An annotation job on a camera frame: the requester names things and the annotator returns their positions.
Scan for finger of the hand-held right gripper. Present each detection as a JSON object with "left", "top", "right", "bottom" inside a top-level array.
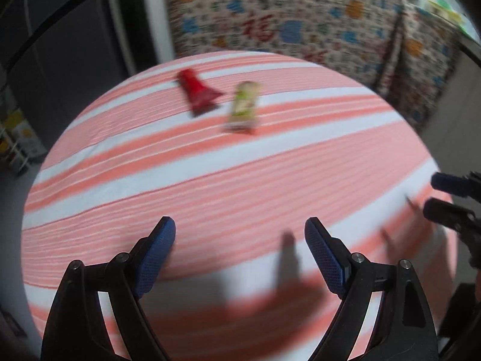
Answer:
[
  {"left": 430, "top": 171, "right": 481, "bottom": 199},
  {"left": 422, "top": 198, "right": 481, "bottom": 234}
]

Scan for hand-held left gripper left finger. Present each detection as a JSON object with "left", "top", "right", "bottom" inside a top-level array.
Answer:
[{"left": 41, "top": 216, "right": 177, "bottom": 361}]

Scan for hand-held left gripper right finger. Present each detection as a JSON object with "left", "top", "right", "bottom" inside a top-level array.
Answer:
[{"left": 304, "top": 217, "right": 440, "bottom": 361}]

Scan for person's dark clothing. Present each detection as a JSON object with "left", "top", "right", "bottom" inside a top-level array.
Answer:
[{"left": 439, "top": 281, "right": 481, "bottom": 351}]

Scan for striped pink tablecloth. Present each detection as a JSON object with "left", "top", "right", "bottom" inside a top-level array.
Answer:
[{"left": 20, "top": 50, "right": 460, "bottom": 361}]

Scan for white kitchen counter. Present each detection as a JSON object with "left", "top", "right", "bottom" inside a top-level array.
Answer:
[{"left": 458, "top": 37, "right": 481, "bottom": 59}]

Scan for red sachet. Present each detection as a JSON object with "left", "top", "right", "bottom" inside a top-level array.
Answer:
[{"left": 175, "top": 68, "right": 225, "bottom": 118}]

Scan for green beige snack wrapper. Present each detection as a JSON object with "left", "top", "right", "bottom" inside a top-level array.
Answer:
[{"left": 224, "top": 81, "right": 262, "bottom": 135}]

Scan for yellow green plastic containers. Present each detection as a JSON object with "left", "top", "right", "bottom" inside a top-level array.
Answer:
[{"left": 426, "top": 0, "right": 466, "bottom": 24}]

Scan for dark grey refrigerator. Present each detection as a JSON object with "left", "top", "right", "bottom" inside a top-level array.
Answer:
[{"left": 0, "top": 0, "right": 168, "bottom": 166}]

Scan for wire rack with yellow boxes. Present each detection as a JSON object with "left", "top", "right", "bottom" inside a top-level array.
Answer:
[{"left": 0, "top": 108, "right": 46, "bottom": 177}]

